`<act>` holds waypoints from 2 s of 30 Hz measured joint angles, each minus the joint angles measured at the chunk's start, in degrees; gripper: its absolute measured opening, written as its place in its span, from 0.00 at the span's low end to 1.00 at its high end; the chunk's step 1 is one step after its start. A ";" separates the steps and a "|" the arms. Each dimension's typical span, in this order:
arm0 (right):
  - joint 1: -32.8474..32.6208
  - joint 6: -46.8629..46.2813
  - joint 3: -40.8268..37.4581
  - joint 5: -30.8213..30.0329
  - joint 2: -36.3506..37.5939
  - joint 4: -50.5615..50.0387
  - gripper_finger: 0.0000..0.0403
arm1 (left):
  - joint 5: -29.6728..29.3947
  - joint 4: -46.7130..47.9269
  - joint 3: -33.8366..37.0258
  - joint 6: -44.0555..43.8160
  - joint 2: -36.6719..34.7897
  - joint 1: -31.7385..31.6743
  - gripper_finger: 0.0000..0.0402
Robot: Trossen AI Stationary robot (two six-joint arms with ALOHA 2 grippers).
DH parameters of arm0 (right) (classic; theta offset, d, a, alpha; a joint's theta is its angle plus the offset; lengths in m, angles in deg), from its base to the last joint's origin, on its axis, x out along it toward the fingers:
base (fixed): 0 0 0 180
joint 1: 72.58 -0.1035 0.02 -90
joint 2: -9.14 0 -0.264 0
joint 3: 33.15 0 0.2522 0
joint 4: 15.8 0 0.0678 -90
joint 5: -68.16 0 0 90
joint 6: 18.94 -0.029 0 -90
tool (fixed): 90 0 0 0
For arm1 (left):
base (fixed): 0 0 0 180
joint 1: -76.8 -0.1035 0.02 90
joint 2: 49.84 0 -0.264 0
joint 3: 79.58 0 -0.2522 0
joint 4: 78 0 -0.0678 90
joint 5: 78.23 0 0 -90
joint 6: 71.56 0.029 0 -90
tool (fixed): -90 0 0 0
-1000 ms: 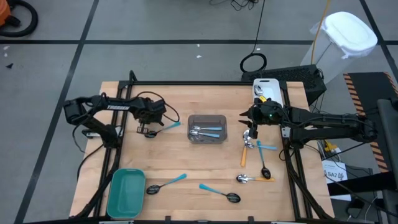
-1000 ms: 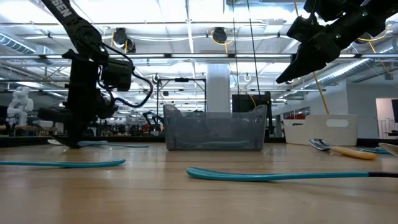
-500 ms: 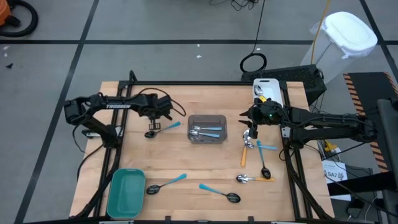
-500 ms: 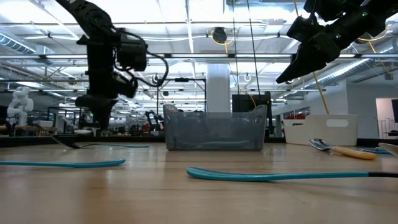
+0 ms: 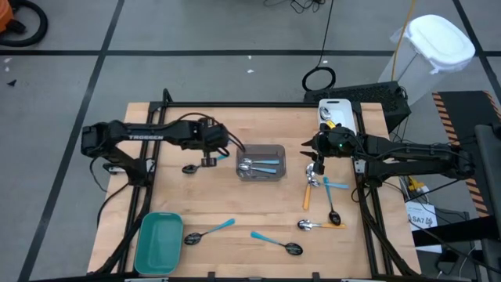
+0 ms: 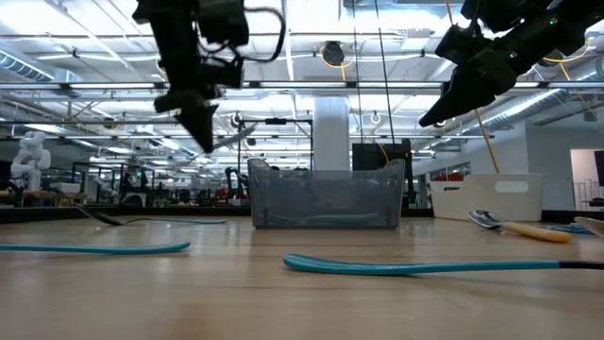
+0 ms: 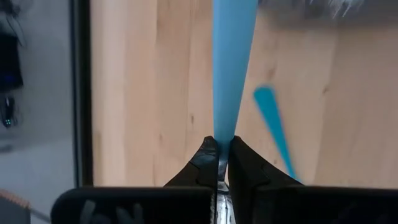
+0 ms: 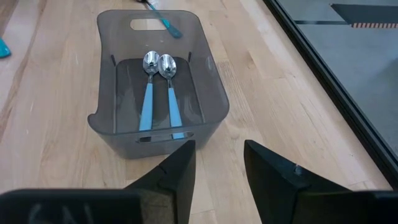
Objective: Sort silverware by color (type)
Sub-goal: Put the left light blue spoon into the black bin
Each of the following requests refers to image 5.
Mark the dark grey stand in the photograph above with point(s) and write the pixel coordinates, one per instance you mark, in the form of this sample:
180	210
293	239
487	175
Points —
491	164

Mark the power strip yellow plugs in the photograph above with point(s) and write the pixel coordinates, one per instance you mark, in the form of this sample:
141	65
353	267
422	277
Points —
417	186

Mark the white paper label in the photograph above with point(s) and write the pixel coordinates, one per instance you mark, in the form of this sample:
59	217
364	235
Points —
420	219

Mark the black metal beam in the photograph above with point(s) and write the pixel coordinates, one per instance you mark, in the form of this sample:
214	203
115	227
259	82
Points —
450	233

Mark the white plastic bin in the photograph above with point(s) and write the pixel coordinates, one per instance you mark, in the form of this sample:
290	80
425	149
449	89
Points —
346	109

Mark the white lidded trash bin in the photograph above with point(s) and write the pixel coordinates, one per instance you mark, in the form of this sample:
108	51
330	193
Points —
438	41

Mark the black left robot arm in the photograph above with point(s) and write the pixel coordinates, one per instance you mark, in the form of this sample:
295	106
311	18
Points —
145	135

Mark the silver mounting plate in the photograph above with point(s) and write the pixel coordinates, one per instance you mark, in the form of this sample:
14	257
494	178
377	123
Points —
112	168
360	166

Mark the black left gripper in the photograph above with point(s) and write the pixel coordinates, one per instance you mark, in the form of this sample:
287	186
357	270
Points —
215	137

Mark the teal plastic bin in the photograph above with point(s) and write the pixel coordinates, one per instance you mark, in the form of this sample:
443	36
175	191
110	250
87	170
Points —
158	243

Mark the black scrap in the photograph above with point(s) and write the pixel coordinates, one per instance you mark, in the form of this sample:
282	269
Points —
11	82

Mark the black metal table frame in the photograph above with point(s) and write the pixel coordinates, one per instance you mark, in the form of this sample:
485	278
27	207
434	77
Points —
254	104

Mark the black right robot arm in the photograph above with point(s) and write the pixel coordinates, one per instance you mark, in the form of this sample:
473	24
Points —
422	168

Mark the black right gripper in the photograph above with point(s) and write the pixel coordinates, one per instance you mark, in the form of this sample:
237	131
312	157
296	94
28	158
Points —
336	143

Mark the black mat striped edge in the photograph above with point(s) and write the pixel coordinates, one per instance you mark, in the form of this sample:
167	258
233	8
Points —
462	113

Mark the grey translucent plastic bin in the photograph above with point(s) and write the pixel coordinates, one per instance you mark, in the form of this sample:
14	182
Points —
260	150

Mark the orange vacuum cleaner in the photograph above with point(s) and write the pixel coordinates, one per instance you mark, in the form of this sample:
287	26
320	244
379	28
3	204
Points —
4	17

